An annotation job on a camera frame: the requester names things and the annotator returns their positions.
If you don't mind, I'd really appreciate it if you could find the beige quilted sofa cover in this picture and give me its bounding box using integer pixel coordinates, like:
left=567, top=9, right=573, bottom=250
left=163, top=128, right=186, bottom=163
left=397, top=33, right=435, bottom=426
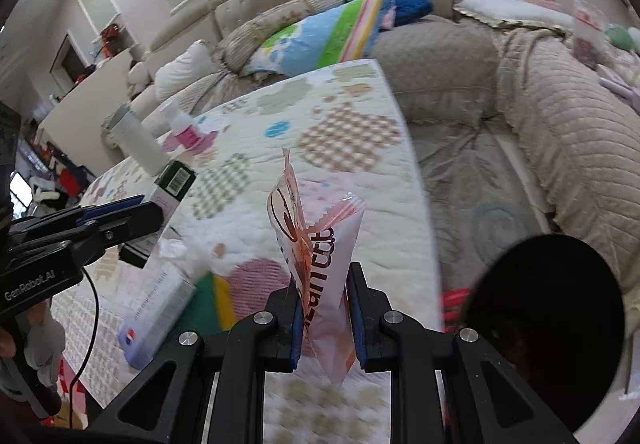
left=372, top=17, right=501, bottom=125
left=492, top=27, right=640, bottom=290

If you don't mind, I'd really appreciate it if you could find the clear plastic bag of items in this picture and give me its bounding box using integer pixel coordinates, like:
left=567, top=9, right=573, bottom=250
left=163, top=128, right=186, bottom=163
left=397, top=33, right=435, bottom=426
left=570, top=0, right=608, bottom=70

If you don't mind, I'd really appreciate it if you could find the black cable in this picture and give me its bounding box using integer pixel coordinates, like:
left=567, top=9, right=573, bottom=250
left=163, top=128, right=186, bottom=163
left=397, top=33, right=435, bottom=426
left=67, top=267, right=99, bottom=430

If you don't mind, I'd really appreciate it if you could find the pink snack wrapper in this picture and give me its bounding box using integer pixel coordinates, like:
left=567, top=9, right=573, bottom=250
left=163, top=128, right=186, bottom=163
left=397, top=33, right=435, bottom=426
left=267, top=147, right=365, bottom=387

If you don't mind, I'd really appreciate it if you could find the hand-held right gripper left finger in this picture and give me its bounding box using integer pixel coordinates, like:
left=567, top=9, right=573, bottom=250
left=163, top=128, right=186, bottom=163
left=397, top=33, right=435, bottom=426
left=87, top=275, right=304, bottom=444

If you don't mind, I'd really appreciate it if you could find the lavender handheld device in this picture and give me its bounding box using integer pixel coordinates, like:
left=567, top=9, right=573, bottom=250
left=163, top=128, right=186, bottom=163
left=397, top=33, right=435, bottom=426
left=597, top=67, right=640, bottom=108

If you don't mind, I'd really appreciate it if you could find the white thermos bottle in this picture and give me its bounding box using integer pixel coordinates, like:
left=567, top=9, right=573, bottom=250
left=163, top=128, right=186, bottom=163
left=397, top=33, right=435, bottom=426
left=102, top=104, right=168, bottom=175

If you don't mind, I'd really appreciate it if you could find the white bottle with pink label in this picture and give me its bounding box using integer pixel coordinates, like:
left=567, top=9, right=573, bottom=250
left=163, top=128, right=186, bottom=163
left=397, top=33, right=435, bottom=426
left=165, top=99, right=203, bottom=150

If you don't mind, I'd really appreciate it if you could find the yellow green sponge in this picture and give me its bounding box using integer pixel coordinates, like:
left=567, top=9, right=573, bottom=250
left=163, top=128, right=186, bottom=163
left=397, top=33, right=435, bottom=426
left=172, top=271, right=240, bottom=340

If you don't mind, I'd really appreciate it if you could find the green and white carton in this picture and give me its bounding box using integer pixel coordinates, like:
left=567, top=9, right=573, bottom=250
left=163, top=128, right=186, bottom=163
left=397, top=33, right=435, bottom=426
left=119, top=161, right=197, bottom=269

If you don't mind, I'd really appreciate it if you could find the green plush toy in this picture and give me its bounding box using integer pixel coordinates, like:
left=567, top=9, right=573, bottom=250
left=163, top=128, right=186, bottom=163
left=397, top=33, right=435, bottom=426
left=605, top=23, right=636, bottom=52

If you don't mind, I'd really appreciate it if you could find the person's left hand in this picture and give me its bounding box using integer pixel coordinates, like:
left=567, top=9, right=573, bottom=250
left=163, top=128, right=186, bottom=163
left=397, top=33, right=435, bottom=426
left=0, top=311, right=67, bottom=388

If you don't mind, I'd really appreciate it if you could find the black round trash bin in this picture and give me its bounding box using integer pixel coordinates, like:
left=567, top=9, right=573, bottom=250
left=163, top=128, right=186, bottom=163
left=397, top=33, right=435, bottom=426
left=462, top=233, right=626, bottom=430

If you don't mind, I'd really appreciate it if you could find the white cushion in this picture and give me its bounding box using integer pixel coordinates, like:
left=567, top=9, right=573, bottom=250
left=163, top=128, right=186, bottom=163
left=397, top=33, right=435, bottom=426
left=154, top=40, right=221, bottom=100

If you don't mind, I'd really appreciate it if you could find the striped floral bolster pillow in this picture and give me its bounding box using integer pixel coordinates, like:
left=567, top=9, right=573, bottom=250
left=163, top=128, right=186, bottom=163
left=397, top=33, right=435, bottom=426
left=220, top=0, right=351, bottom=70

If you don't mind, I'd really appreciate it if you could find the pale patterned rug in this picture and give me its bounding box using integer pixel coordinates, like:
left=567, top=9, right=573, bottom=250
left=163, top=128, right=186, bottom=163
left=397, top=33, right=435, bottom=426
left=410, top=119, right=566, bottom=325

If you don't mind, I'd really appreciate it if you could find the white medicine box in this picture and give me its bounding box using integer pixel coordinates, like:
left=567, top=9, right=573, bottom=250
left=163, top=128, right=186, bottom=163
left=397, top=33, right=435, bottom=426
left=117, top=267, right=197, bottom=369

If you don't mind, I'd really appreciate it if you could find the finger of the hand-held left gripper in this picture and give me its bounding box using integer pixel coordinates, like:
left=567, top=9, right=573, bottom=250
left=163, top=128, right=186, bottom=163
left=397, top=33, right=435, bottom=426
left=75, top=195, right=147, bottom=225
left=70, top=201, right=164, bottom=270

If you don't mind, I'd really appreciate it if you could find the blue towel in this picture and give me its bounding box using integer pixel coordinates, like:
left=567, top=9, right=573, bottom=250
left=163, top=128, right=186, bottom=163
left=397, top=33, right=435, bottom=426
left=357, top=0, right=435, bottom=28

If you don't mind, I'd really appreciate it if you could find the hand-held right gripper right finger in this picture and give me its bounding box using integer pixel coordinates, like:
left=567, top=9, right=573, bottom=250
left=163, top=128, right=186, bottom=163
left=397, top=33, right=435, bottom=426
left=347, top=263, right=581, bottom=444

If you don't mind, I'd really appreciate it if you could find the beige plush toy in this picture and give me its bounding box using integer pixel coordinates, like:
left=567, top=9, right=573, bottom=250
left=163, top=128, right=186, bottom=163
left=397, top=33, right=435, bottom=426
left=125, top=62, right=151, bottom=98

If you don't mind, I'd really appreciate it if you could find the clear plastic wrap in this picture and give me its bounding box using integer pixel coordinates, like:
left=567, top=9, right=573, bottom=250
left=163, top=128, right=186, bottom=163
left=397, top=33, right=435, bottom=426
left=157, top=237, right=191, bottom=260

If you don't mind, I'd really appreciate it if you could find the red striped object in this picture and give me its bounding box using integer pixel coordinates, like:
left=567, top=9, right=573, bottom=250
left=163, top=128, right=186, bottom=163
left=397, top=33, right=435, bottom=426
left=437, top=287, right=481, bottom=332

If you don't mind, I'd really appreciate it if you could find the colourful striped pillow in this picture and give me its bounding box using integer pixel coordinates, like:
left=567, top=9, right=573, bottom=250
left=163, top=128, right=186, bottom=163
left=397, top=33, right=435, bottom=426
left=242, top=0, right=396, bottom=78

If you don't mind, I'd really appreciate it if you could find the white ruffled pillow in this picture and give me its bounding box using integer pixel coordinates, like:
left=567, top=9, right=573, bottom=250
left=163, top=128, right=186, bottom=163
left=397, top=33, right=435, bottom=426
left=452, top=0, right=576, bottom=30

